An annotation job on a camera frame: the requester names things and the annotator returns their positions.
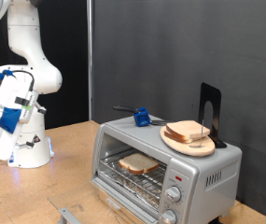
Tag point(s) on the glass oven door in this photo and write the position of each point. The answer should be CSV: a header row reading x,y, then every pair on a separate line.
x,y
68,215

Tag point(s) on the blue spatula grip block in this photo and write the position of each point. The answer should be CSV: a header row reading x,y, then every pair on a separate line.
x,y
142,118

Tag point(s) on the white bread slice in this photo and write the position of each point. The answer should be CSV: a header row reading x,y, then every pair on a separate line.
x,y
177,138
187,129
138,163

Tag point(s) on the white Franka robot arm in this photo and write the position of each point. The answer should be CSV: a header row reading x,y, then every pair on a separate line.
x,y
30,46

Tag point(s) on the silver oven knob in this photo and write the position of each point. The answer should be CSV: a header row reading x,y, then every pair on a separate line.
x,y
169,216
173,194

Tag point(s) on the silver toaster oven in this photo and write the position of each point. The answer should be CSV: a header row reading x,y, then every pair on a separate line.
x,y
201,174

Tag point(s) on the vertical metal pole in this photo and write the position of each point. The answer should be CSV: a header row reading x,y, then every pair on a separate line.
x,y
90,62

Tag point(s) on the oval wooden board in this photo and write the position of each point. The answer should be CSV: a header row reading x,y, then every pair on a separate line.
x,y
188,148

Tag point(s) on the thin metal pin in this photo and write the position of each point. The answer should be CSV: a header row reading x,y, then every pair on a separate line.
x,y
201,133

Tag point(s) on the black metal bookend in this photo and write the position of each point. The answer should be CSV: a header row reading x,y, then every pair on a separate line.
x,y
205,96

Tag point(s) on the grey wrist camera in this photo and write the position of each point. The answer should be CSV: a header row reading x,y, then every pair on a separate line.
x,y
26,109

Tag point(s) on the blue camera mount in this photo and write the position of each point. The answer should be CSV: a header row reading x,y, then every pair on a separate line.
x,y
9,119

